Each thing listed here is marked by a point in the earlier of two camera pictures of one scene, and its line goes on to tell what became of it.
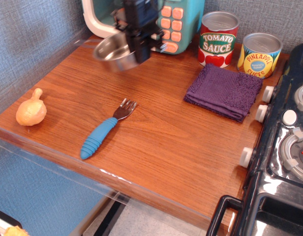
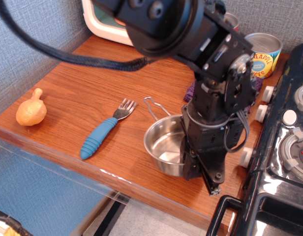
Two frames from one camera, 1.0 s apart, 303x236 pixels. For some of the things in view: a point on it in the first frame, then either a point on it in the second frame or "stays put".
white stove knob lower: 245,157 stays put
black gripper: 140,20 -> 203,148
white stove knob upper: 267,93 stays put
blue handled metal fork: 99,134 stays put
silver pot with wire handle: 115,51 -> 163,140
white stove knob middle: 261,113 stays put
